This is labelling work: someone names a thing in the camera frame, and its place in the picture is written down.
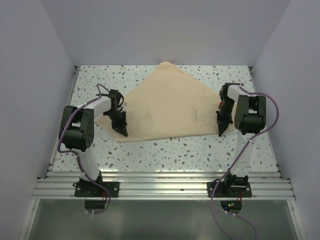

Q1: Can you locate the beige cloth mat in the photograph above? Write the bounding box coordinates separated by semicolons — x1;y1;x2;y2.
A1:
95;62;221;143

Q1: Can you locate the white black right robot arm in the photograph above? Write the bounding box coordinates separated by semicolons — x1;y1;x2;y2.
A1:
216;83;267;188

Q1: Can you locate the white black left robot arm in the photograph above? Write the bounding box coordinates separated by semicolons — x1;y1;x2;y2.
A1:
57;89;128;182

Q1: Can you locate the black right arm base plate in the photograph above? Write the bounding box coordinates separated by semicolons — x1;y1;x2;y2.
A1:
213;182;253;198

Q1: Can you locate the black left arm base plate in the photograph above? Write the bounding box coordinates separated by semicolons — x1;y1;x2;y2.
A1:
72;181;120;198

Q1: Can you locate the aluminium rail frame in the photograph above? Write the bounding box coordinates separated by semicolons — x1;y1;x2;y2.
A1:
19;65;307;240

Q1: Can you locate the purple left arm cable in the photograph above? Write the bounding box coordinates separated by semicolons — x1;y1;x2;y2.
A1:
56;83;113;215

